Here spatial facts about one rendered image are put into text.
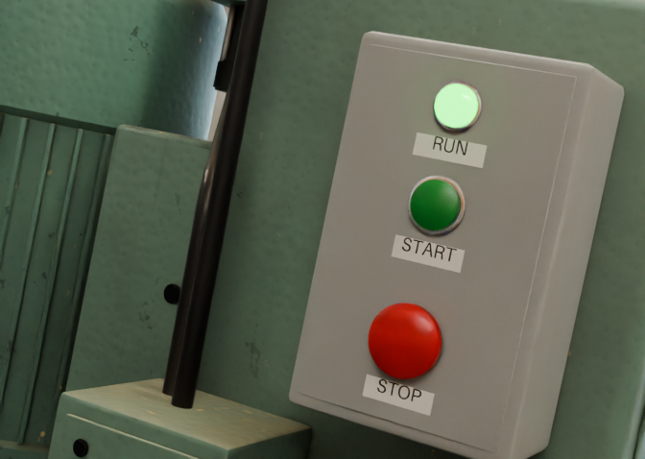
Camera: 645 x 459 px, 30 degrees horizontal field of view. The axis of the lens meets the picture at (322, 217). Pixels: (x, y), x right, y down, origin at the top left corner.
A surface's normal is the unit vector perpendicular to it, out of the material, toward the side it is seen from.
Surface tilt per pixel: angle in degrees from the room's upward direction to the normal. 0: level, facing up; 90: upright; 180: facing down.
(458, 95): 86
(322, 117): 90
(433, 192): 87
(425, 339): 87
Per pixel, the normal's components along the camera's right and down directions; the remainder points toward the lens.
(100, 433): -0.44, -0.04
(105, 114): 0.37, 0.13
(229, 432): 0.20, -0.98
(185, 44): 0.78, 0.19
